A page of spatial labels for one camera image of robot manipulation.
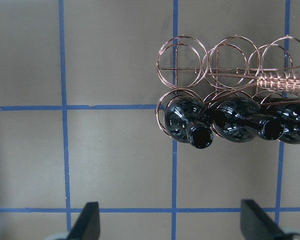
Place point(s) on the dark wine bottle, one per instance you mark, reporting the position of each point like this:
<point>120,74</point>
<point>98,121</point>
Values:
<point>186,120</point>
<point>239,119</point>
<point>288,112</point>

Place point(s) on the copper wire bottle basket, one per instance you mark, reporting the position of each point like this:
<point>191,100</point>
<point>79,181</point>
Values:
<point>233,67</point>

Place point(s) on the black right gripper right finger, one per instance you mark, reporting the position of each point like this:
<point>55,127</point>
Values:
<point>255,224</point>

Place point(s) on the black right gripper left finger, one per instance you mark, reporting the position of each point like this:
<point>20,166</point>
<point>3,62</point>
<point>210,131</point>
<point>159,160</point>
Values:
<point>87,226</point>

